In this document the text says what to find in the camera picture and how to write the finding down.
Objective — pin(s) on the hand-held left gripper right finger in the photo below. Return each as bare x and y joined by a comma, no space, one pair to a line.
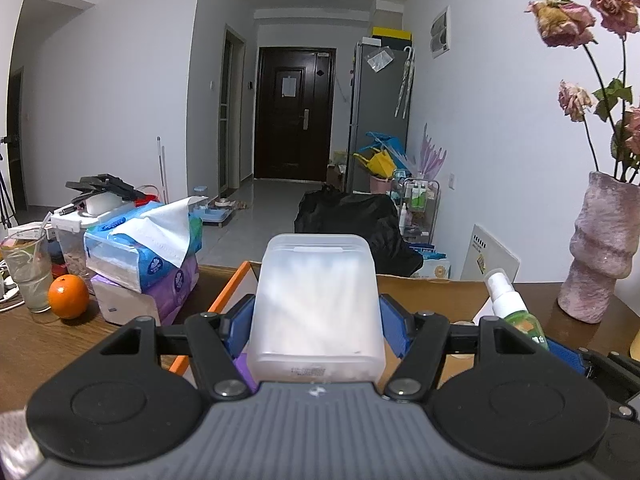
394,325

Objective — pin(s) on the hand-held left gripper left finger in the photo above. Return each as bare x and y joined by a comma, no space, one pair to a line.
240,325

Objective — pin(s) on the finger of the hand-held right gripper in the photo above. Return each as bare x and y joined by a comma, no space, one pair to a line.
567,360

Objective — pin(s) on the purple bottle cap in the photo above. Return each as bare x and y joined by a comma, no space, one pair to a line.
245,375

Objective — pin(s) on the red cardboard box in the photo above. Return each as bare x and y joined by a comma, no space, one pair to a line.
440,300

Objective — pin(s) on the green spray bottle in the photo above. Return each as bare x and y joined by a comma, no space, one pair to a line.
510,307

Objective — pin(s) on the white translucent plastic box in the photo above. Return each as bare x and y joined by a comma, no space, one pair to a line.
315,300

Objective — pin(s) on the blue and white package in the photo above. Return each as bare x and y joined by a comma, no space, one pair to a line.
435,266

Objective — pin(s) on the purple tissue pack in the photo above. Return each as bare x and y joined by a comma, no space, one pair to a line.
175,290

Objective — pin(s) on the black bag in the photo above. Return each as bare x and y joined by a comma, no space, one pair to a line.
360,220

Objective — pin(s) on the pink ceramic vase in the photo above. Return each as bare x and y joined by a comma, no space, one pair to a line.
600,250

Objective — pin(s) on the blue pet tray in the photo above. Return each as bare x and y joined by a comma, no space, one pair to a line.
215,212

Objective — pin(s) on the white tissue box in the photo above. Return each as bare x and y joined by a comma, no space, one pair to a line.
125,306

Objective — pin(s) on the white leaning board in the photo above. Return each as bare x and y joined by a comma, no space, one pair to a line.
492,257

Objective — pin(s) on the blue tissue pack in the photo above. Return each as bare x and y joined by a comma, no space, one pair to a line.
135,255

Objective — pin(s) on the rolling cart with bottles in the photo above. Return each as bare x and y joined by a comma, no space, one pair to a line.
417,200

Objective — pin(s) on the pink bucket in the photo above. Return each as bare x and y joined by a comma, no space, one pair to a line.
381,185

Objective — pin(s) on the yellow bag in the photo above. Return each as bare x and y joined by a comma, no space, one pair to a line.
380,165

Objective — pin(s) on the brown cardboard carton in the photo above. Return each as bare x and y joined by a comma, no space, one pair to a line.
336,172

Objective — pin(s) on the white mop pole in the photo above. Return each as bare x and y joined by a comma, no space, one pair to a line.
163,170

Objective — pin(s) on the orange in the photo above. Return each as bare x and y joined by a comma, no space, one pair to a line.
69,297

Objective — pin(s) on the clear container with white lid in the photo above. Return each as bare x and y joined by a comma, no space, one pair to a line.
70,250

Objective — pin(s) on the black folding stand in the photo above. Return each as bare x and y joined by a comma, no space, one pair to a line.
107,184

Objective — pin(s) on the grey fridge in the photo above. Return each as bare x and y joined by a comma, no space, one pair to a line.
375,125

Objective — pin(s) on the dark entrance door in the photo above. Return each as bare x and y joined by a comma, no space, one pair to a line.
295,125

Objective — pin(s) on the drinking glass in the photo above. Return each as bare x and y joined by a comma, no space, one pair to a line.
27,275

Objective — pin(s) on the white paper notice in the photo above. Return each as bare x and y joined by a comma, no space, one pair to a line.
288,87

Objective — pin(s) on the pink fleece clothing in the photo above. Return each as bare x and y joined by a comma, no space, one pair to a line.
15,445

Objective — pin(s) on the clear plastic bag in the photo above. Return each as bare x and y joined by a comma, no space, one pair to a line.
381,60

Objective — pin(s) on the black tripod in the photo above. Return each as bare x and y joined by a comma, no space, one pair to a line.
5,195

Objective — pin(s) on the yellow box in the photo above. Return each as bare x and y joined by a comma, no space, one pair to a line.
392,33

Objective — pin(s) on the bunch of dried pink roses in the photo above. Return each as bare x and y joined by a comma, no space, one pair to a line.
565,20

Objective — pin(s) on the wall socket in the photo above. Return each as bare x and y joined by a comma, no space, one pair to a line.
453,181

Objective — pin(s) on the purple wall decoration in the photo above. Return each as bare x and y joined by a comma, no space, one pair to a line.
432,157

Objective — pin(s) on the side door frame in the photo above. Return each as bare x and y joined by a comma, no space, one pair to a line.
232,110

